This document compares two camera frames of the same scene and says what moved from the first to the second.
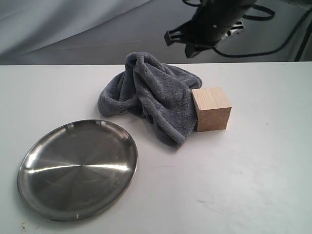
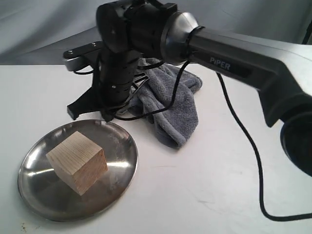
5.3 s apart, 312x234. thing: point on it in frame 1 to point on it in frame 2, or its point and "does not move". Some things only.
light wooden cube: (213, 109) to (78, 163)
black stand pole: (304, 43) does not move
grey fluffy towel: (158, 92) does not move
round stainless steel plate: (79, 170) does not move
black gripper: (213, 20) to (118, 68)
